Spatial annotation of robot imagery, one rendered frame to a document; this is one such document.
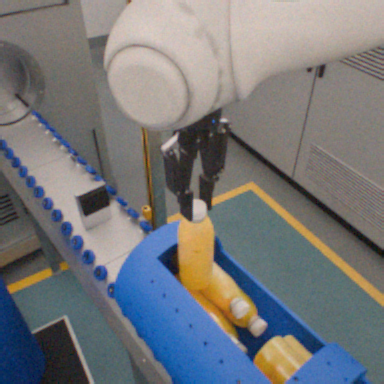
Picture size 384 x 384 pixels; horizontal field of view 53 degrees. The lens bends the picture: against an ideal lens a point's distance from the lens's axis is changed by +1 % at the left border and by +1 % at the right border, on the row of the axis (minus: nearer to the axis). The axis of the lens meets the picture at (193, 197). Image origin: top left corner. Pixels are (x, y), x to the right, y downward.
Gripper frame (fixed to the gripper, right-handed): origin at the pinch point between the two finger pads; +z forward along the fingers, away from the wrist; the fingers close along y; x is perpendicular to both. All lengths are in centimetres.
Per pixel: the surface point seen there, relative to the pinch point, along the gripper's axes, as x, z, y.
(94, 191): -50, 32, 0
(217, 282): 3.2, 25.1, -3.7
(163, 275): -1.3, 18.0, 7.4
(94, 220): -50, 44, 2
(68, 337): -69, 125, 21
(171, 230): -9.2, 16.4, -0.5
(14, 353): -56, 94, 41
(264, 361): 23.1, 20.9, 3.1
